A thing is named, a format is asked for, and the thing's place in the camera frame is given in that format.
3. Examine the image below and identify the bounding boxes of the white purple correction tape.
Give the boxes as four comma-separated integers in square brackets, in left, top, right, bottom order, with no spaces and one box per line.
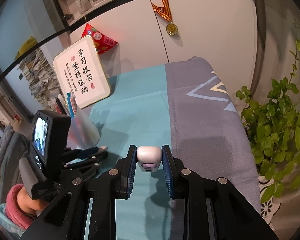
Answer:
[136,146,162,173]

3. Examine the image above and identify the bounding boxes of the small pink eraser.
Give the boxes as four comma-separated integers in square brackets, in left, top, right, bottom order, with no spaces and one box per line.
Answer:
[98,146,108,153]

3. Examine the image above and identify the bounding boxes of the blue retractable pen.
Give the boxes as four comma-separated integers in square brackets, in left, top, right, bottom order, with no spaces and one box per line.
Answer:
[66,93,74,118]

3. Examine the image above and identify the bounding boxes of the person's hand pink sleeve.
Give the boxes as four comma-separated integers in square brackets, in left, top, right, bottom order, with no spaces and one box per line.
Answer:
[17,186,49,217]

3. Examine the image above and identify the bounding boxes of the translucent pen holder cup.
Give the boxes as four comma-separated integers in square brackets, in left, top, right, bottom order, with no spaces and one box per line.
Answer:
[55,94,100,150]

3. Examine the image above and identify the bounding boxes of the stack of papers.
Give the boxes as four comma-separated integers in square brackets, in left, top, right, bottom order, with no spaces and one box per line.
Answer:
[18,48,61,110]

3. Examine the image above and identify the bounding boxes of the teal grey table cloth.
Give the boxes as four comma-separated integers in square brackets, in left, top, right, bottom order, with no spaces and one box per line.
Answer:
[88,57,260,239]

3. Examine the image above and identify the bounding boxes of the white calligraphy framed sign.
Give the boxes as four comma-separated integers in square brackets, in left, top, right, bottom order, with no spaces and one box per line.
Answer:
[53,36,111,108]

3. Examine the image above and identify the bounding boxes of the white patterned plant pot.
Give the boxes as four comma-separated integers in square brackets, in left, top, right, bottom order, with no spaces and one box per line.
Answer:
[261,190,300,239]

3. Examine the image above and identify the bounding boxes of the green potted plant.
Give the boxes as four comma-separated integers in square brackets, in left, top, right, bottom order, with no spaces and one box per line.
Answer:
[235,19,300,204]

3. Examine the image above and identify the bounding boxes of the red hanging charm pouch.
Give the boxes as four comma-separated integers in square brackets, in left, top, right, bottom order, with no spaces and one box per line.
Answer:
[82,23,119,55]

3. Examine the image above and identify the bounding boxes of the white cabinet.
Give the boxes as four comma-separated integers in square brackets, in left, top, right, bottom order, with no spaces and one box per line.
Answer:
[70,0,260,98]

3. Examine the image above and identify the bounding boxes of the gold medal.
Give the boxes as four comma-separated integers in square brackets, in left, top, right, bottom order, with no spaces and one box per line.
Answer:
[151,0,178,36]

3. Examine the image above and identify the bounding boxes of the black camera with screen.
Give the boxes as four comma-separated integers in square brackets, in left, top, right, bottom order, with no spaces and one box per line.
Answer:
[31,110,71,168]

